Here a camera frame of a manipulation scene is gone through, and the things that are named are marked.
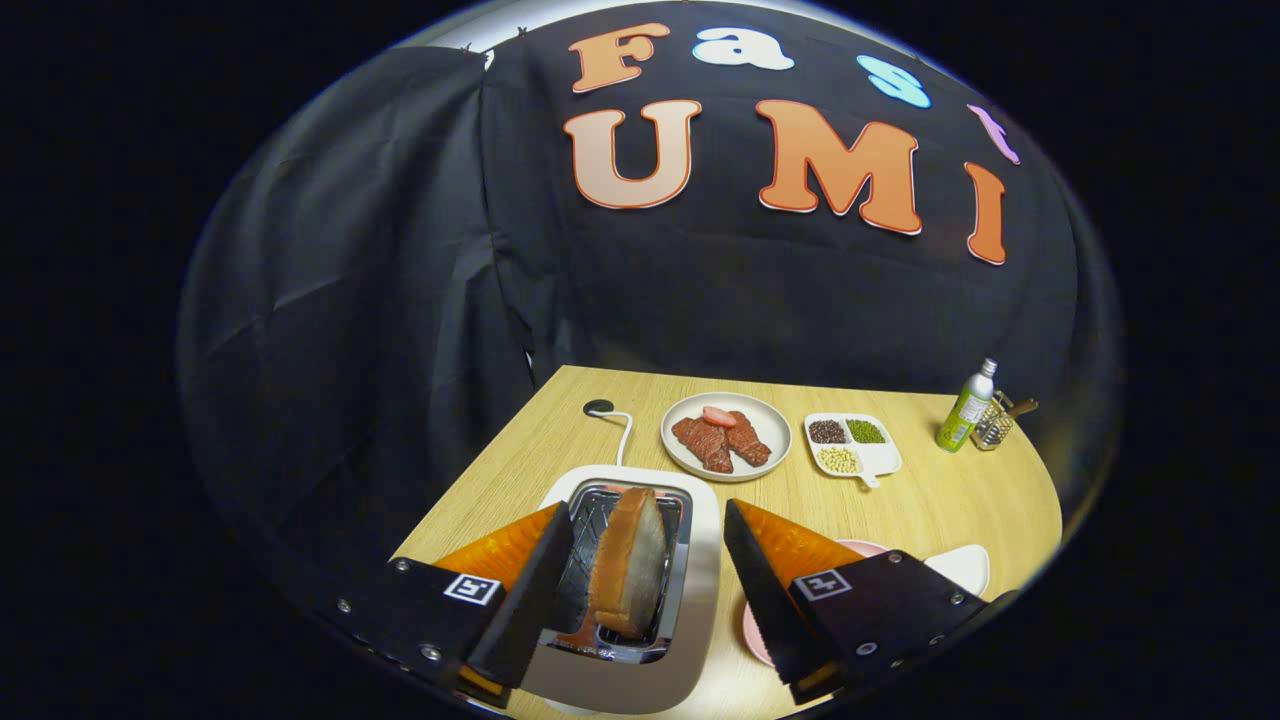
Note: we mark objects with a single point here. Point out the cream white toaster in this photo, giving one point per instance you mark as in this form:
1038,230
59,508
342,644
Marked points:
700,640

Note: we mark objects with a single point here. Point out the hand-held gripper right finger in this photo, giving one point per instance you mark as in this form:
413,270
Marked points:
765,590

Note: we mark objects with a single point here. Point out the beige round plate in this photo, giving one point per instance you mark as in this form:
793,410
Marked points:
775,420

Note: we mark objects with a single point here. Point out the pink sausage slice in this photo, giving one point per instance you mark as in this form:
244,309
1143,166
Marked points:
718,416

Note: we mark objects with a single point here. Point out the yellow soybeans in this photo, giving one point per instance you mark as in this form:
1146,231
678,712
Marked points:
838,460

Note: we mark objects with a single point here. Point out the toasted bread slice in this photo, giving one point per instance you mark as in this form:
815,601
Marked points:
630,560

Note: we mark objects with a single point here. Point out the white rounded rectangular plate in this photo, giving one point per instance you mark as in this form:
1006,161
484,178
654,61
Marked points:
960,568

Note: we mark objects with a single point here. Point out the green mung beans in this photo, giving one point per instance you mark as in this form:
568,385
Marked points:
866,431

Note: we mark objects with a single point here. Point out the pink round plate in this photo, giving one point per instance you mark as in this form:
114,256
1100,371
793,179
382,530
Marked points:
757,635

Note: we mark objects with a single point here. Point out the brown meat piece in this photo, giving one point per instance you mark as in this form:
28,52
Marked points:
705,443
750,440

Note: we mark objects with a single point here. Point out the white divided dish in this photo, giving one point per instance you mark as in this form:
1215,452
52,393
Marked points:
880,458

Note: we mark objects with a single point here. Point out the silver green bottle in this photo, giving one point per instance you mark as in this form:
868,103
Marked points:
965,410

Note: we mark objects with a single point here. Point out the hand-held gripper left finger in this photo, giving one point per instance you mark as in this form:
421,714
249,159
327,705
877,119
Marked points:
535,590

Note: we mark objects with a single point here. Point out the dark red beans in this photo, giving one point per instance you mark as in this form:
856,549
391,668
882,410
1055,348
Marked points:
827,431

